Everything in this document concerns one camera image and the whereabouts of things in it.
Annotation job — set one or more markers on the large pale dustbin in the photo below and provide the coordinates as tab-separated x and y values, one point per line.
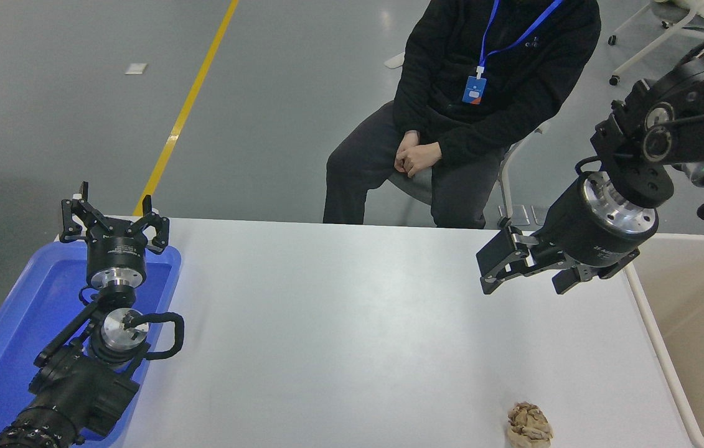
700	323

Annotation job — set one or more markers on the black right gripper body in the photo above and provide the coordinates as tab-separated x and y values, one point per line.
576	230

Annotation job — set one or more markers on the person's right hand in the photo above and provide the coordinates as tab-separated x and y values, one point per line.
404	149

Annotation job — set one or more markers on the white object behind person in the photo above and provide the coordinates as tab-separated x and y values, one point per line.
394	60

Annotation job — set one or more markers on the blue plastic tray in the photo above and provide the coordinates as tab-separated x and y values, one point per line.
15	323

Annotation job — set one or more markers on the person's left hand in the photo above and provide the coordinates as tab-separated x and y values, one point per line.
425	157

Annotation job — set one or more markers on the white chair under person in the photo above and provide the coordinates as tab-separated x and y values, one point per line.
504	186

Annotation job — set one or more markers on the white rolling chair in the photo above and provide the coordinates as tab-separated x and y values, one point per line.
644	53

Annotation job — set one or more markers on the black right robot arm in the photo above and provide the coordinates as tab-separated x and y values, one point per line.
669	143

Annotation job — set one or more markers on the tan paper ball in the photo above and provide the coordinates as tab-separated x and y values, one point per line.
530	426

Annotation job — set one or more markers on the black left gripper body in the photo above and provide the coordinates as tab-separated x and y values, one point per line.
116	250

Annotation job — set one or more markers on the grey metal floor plate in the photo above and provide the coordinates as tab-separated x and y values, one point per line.
539	213
521	214

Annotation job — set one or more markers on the seated person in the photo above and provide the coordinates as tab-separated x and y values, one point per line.
451	93

